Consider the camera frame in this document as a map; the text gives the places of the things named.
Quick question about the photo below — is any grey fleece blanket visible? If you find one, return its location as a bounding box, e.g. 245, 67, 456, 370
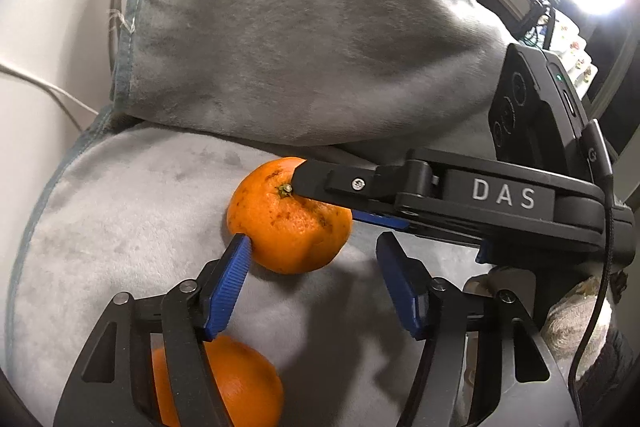
7, 0, 551, 427

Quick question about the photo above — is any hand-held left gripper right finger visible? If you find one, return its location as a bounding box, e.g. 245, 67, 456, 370
376, 231, 573, 427

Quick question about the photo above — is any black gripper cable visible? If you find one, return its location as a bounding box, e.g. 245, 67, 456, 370
570, 119, 628, 388

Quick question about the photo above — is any person's right forearm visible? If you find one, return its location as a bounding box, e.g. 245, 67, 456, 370
545, 277, 640, 408

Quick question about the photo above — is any large smooth orange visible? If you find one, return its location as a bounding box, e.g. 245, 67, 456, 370
151, 334, 285, 427

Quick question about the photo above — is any white cable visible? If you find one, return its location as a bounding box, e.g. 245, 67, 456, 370
0, 62, 101, 118

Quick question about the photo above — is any black tripod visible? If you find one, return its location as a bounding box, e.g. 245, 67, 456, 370
520, 0, 558, 48

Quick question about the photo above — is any large bumpy mandarin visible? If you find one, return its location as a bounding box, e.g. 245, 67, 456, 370
226, 157, 354, 275

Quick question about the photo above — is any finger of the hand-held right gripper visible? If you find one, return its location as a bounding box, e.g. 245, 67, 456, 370
292, 159, 441, 230

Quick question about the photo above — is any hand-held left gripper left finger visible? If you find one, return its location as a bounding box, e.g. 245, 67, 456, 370
52, 234, 251, 427

